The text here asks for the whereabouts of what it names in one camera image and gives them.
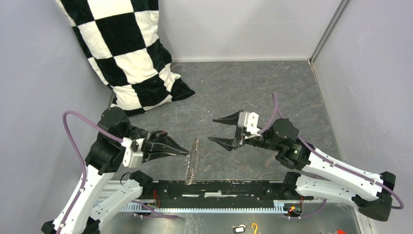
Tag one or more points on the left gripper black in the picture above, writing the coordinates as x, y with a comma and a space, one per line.
165, 143

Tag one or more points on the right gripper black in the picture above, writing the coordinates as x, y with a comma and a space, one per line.
240, 133

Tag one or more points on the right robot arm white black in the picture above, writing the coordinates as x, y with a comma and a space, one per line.
313, 173

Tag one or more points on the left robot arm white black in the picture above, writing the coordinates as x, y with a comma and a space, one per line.
118, 143

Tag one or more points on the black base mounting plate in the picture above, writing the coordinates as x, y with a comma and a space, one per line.
219, 194

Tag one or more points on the orange carabiner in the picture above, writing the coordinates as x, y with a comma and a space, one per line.
255, 228

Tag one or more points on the key with black tag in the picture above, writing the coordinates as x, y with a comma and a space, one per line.
239, 229

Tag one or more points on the black white checkered pillow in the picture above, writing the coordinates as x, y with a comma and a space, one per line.
120, 41

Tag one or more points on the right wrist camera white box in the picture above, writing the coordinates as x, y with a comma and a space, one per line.
248, 122

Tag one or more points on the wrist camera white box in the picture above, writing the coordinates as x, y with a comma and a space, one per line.
133, 155
248, 122

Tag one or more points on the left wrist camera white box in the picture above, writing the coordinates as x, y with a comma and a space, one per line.
133, 155

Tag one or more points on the white toothed cable duct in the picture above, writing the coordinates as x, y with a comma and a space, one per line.
276, 208

